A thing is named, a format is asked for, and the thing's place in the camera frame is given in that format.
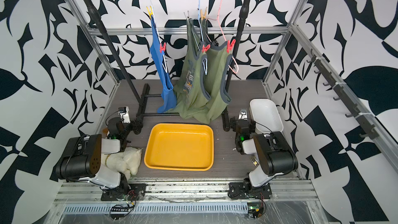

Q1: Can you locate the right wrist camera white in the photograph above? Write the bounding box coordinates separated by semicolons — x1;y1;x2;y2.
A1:
238;108;248;120

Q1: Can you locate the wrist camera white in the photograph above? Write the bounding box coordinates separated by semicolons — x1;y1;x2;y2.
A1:
238;108;248;120
118;106;131;123

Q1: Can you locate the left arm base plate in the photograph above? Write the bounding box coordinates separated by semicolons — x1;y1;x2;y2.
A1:
101;184;147;201

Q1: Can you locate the blue tank top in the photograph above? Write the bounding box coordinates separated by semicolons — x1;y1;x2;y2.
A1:
150;19;177;114

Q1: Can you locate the white wire hanger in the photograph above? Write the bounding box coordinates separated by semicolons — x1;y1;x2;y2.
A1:
149;0;169;73

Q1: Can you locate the black wall hook rail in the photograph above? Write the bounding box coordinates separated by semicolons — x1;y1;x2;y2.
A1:
308;50;380;140

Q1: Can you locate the electronics board with wires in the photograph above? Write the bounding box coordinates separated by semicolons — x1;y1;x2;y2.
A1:
109;201;137;220
247;201;266;219

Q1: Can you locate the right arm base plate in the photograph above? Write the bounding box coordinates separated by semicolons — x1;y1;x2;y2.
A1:
228;183;272;200

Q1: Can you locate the yellow plastic tray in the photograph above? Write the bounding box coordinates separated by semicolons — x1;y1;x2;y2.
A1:
144;123;215;171

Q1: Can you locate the left electronics board with wires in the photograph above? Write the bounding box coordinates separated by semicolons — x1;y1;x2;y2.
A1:
109;201;137;220

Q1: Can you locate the pink wire hanger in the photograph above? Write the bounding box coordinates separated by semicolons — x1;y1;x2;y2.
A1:
207;0;239;74

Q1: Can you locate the small round alarm clock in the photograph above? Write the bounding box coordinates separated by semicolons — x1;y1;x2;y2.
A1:
251;156;259;167

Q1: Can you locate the yellow clothespin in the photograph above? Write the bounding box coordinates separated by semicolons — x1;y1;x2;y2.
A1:
147;6;154;19

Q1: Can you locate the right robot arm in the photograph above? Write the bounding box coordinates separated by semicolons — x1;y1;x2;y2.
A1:
230;117;298;188

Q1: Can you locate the light green tank top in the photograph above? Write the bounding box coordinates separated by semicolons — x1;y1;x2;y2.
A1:
193;20;233;124

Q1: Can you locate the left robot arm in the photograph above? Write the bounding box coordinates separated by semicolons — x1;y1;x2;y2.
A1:
55;117;143;194

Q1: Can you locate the grey clothespin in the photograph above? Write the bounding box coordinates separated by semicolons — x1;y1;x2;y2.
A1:
183;11;190;20

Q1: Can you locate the red clothespin on blue top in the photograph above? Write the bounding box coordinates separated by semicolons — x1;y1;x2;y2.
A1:
160;43;166;54

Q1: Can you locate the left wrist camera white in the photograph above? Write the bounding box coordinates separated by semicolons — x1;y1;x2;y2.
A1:
118;106;131;123

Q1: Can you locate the beige wooden clothespin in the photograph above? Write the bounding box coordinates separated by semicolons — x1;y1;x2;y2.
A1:
200;7;208;20

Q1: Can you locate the black clothes rack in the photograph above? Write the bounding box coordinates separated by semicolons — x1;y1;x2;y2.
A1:
83;0;250;134

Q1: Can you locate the white plush dog toy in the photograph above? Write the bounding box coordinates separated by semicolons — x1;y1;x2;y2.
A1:
101;147;143;180

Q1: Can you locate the blue wire hanger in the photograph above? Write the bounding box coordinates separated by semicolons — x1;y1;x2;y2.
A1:
197;0;208;75

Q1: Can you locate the right electronics board with wires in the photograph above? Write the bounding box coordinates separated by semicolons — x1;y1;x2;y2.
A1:
247;201;266;219

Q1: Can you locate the dark green printed tank top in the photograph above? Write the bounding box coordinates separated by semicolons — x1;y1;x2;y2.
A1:
171;18;210;118

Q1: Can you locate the white plastic bin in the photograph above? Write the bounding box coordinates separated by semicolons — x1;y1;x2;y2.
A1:
249;99;284;134

